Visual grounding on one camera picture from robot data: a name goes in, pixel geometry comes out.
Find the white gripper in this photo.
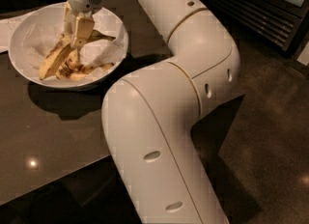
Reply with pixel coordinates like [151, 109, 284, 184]
[64, 0, 103, 48]

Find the yellow banana peel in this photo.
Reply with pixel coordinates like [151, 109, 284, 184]
[39, 34, 114, 81]

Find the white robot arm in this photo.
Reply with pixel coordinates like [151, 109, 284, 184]
[101, 0, 239, 224]

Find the white paper napkin in bowl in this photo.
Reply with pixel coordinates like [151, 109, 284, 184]
[21, 6, 126, 86]

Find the white ceramic bowl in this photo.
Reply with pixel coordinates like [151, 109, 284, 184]
[8, 1, 129, 92]

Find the white paper on table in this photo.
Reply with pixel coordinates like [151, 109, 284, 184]
[0, 13, 31, 53]

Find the black appliance with vent grille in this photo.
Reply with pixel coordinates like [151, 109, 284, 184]
[203, 0, 309, 56]

